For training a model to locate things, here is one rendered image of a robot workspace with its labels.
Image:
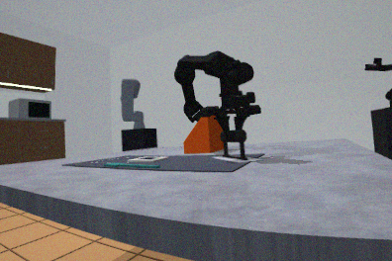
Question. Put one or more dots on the white square tile with dark centre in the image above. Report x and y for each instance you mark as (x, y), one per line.
(147, 159)

